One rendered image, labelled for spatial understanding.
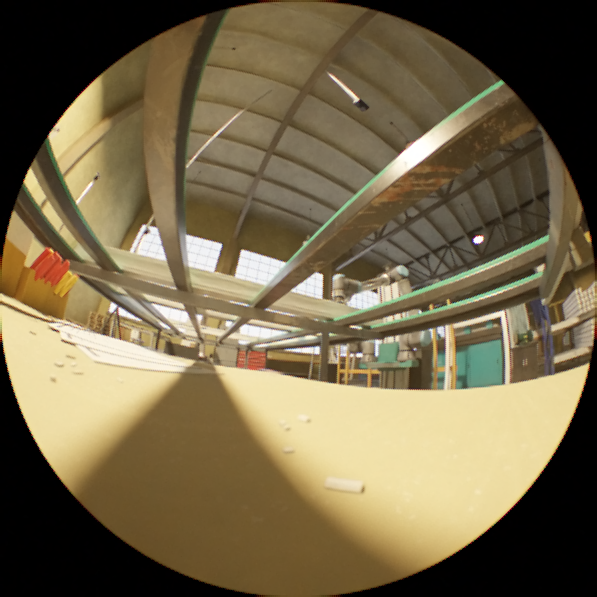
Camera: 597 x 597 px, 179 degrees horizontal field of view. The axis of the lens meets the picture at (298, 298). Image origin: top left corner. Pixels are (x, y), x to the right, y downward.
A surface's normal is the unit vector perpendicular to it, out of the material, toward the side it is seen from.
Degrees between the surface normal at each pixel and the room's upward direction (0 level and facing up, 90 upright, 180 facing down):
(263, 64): 180
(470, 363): 90
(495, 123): 180
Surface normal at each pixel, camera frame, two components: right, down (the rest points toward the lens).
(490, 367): -0.89, -0.22
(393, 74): -0.08, 0.94
